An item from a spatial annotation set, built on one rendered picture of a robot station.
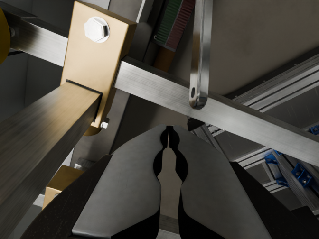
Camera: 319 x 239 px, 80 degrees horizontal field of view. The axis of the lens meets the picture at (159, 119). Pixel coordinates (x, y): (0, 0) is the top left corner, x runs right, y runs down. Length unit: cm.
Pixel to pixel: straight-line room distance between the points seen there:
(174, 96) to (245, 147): 92
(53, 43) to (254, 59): 103
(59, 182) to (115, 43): 23
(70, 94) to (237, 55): 99
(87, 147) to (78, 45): 29
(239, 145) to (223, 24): 61
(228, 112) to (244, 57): 91
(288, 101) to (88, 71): 95
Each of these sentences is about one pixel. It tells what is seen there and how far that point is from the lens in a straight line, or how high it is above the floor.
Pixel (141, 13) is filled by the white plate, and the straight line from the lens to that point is 25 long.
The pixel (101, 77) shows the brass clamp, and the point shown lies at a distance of 20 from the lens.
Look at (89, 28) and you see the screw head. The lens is 19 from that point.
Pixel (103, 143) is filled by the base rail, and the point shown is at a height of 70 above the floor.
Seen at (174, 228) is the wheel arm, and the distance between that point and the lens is 40.
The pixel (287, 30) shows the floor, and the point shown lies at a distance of 120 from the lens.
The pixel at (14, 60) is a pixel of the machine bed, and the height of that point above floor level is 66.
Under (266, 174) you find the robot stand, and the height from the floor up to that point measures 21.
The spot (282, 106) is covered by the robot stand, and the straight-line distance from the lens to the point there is 105.
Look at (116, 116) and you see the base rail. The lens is 40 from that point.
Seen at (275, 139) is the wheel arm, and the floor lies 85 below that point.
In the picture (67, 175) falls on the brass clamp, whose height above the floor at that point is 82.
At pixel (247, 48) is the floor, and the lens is 113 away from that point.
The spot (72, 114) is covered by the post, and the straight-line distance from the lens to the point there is 16.
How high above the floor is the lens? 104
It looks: 62 degrees down
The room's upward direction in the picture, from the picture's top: 175 degrees counter-clockwise
